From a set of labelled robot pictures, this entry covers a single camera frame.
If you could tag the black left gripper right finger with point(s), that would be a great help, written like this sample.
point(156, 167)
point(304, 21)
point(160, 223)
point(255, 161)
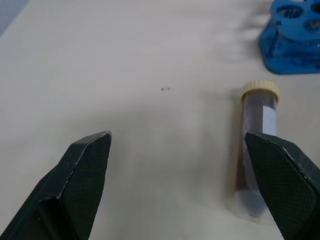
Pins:
point(287, 185)

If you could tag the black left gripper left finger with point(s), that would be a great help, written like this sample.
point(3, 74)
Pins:
point(75, 185)

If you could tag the blue plastic rack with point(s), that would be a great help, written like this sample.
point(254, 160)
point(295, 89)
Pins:
point(291, 37)

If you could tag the clear tube with cream cap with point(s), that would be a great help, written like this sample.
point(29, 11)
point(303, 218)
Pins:
point(252, 120)

